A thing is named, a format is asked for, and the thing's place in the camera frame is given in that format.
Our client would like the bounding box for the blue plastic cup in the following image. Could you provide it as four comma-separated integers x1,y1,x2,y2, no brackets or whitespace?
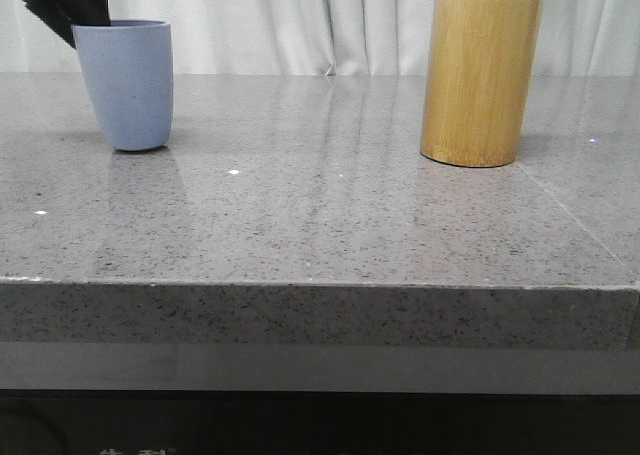
72,20,174,152

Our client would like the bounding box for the white pleated curtain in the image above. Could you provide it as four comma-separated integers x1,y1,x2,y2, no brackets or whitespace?
0,0,640,78

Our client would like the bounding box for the bamboo wooden cylinder holder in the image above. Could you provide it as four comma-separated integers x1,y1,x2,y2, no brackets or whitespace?
420,0,542,168

